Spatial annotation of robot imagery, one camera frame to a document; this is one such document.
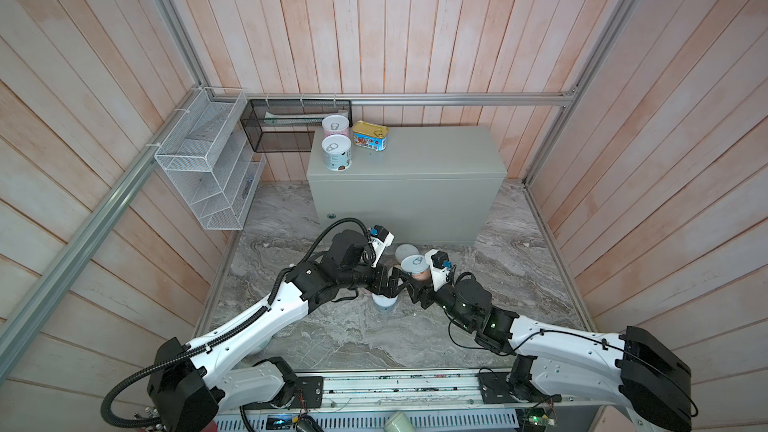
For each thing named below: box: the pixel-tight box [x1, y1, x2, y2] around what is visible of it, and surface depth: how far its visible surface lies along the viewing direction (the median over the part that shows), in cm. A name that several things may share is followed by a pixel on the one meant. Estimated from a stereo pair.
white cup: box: [384, 411, 416, 432], surface depth 65 cm
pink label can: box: [322, 114, 349, 138], surface depth 81 cm
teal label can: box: [321, 134, 352, 172], surface depth 75 cm
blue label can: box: [372, 293, 399, 312], surface depth 85 cm
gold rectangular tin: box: [352, 120, 389, 152], surface depth 81 cm
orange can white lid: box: [395, 243, 420, 263], surface depth 94 cm
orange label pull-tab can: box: [401, 254, 431, 281], surface depth 75 cm
